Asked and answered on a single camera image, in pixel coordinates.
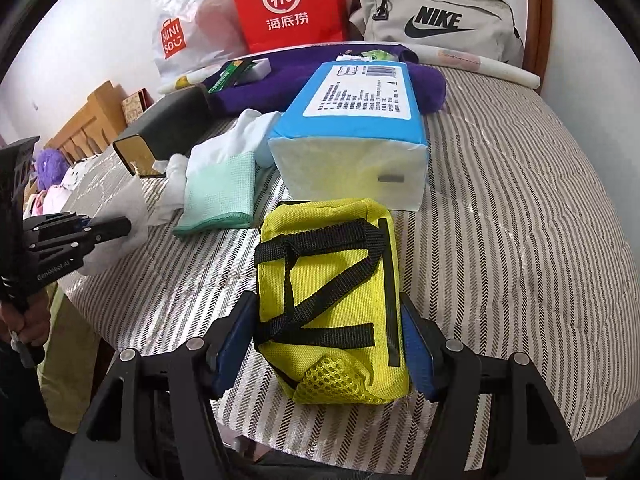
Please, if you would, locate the mint green cloth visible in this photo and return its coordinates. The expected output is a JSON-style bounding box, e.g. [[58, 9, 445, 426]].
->
[[172, 152, 257, 238]]

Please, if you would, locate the white rolled paper tube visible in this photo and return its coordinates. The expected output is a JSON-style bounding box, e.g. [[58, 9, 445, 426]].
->
[[407, 45, 542, 91]]

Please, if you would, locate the white cloth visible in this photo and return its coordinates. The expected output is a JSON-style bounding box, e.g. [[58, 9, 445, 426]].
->
[[150, 108, 283, 226]]

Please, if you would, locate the person's left hand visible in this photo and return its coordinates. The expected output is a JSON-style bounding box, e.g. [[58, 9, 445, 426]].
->
[[0, 292, 53, 348]]

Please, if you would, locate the person's dark clothing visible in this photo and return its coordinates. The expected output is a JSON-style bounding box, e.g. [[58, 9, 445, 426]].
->
[[0, 340, 101, 480]]

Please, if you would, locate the white translucent plastic bag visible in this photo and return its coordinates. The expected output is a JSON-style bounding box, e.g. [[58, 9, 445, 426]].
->
[[75, 175, 151, 277]]

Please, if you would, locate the wooden bed frame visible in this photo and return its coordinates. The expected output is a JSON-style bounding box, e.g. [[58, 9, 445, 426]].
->
[[522, 0, 553, 93]]

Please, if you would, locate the white block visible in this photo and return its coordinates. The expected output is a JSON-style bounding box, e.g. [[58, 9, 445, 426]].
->
[[240, 57, 273, 83]]

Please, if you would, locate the light wooden furniture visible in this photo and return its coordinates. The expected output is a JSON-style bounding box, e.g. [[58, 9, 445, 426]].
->
[[47, 80, 126, 163]]

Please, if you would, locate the pink cloth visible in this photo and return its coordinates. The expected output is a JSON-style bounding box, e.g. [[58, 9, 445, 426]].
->
[[22, 182, 76, 221]]

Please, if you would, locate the red paper bag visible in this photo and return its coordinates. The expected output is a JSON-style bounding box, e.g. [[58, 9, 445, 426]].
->
[[225, 0, 351, 54]]

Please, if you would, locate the green snack packet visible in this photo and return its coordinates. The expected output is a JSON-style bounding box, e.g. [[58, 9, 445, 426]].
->
[[207, 57, 258, 95]]

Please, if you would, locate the white plastic shopping bag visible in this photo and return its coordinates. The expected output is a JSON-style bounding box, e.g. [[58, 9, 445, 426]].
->
[[150, 0, 251, 92]]

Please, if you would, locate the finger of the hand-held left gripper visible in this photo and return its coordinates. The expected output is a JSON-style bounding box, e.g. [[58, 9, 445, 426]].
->
[[75, 214, 133, 243]]

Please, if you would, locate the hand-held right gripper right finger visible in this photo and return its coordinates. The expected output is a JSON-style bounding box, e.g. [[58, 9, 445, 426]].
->
[[400, 292, 586, 480]]

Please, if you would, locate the small patterned box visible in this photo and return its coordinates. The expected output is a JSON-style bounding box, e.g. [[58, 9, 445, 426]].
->
[[120, 88, 153, 126]]

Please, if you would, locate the striped bed cover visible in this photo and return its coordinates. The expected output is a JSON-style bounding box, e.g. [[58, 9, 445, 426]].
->
[[47, 65, 640, 441]]

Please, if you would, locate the white and yellow rolled tube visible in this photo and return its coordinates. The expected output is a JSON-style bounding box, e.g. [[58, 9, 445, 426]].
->
[[157, 65, 223, 96]]

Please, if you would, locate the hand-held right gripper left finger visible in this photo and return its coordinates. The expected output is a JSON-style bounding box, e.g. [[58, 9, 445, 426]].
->
[[67, 290, 261, 480]]

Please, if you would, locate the purple towel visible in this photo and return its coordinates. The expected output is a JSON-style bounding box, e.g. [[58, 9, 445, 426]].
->
[[202, 42, 448, 117]]

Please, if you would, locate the yellow pouch with black straps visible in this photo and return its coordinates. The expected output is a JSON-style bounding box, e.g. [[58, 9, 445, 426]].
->
[[252, 197, 412, 406]]

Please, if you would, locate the pale yellow sheet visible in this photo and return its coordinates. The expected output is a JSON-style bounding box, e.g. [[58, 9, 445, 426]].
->
[[37, 282, 103, 433]]

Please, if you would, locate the purple plush toy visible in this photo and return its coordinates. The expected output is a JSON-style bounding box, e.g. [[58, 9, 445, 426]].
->
[[34, 147, 71, 188]]

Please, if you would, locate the grey waist bag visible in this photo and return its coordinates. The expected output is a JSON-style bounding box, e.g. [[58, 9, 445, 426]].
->
[[347, 0, 526, 68]]

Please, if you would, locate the dark box with gold inside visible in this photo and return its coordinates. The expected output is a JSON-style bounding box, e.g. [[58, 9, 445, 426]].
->
[[112, 85, 213, 181]]

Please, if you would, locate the blue tissue pack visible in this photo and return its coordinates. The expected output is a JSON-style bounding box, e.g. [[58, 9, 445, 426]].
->
[[266, 60, 428, 212]]

